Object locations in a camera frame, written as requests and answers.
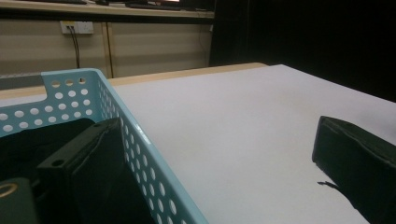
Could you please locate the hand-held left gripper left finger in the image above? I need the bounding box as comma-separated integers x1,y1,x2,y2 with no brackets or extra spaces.
36,117,155,224

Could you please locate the black cable hanging from socket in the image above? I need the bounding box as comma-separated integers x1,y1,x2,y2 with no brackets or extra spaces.
68,26,82,70

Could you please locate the white table cover sheet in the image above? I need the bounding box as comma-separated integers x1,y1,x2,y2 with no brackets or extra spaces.
0,63,396,224

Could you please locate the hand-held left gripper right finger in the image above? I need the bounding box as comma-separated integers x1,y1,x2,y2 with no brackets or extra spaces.
312,115,396,224

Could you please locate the white wall socket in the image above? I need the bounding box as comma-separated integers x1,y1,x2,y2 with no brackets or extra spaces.
60,21,94,35

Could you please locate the blue perforated plastic basket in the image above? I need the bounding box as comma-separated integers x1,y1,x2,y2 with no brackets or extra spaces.
0,68,209,224

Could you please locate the beige wooden desk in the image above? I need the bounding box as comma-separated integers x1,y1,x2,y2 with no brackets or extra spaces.
0,0,216,78

